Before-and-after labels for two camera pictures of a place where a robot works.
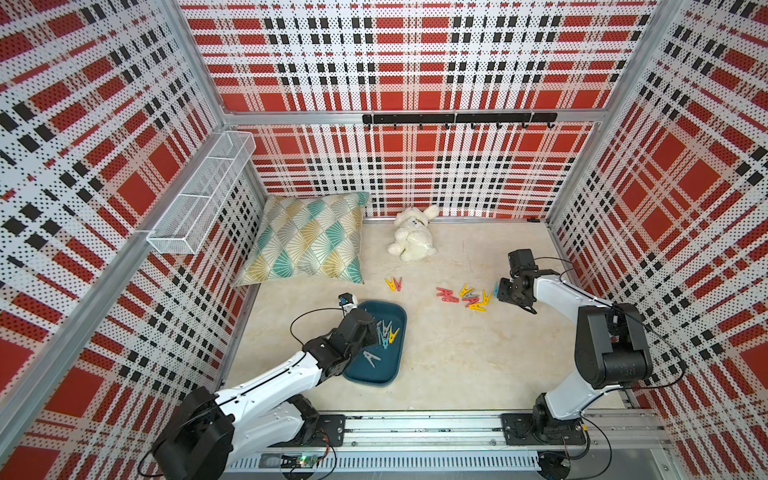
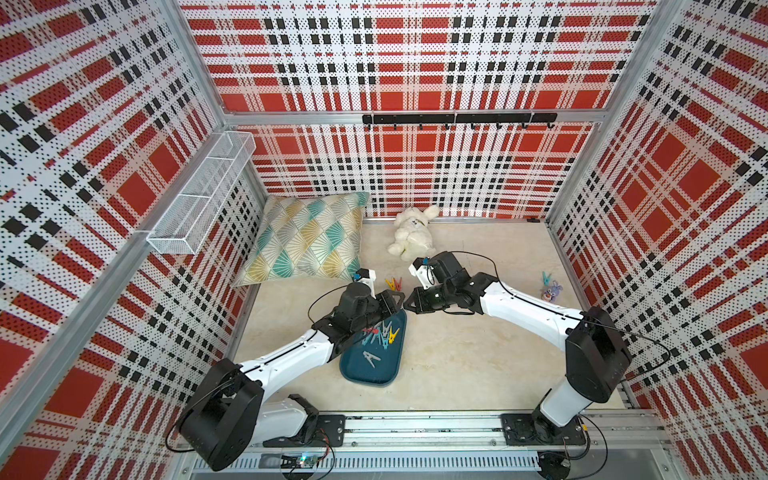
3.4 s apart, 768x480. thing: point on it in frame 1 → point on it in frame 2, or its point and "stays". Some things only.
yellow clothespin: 393,335 stays
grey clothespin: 369,357 stays
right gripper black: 502,294 → 421,306
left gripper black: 371,333 → 385,301
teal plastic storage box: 382,364 stays
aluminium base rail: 495,430 stays
